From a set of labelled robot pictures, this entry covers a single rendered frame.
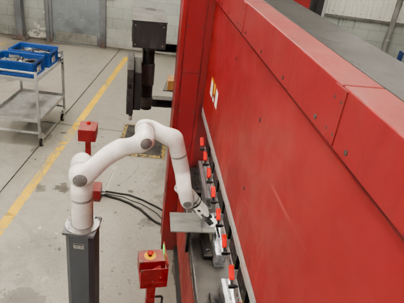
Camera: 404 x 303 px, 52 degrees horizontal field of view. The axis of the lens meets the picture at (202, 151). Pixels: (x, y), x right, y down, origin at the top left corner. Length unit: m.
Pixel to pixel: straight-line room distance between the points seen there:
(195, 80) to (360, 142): 2.24
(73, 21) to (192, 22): 6.90
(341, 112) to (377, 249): 0.29
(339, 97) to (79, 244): 1.85
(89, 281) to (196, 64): 1.59
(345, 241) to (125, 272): 2.82
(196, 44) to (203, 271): 1.50
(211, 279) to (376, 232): 1.63
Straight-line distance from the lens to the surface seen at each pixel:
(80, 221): 2.40
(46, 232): 4.04
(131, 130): 5.75
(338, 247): 0.98
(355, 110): 0.90
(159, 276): 2.54
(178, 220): 2.54
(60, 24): 9.76
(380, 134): 0.81
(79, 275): 2.65
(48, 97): 5.95
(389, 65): 1.22
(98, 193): 4.33
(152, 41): 3.07
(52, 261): 3.75
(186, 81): 3.00
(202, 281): 2.36
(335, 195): 0.99
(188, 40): 2.92
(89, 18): 9.52
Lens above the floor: 2.56
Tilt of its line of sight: 28 degrees down
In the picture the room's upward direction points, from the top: 8 degrees clockwise
